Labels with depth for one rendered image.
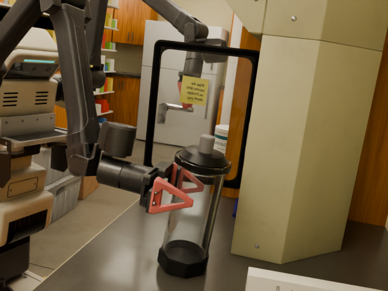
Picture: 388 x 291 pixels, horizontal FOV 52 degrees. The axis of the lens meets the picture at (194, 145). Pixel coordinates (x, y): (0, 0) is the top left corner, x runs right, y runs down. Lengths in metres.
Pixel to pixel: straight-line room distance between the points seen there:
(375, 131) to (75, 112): 0.80
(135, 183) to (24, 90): 0.75
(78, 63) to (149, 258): 0.44
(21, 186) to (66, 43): 0.72
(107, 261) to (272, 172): 0.38
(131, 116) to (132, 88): 0.45
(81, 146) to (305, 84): 0.46
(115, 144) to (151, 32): 5.32
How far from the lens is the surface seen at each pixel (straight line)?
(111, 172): 0.79
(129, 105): 6.34
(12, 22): 1.10
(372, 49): 0.96
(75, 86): 0.88
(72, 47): 0.91
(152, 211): 0.73
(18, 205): 1.49
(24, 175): 1.51
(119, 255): 0.86
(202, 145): 0.73
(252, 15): 0.82
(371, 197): 1.26
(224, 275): 0.83
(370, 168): 1.24
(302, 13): 0.82
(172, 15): 1.30
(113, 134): 0.78
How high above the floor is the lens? 1.35
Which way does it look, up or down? 12 degrees down
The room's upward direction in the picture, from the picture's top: 7 degrees clockwise
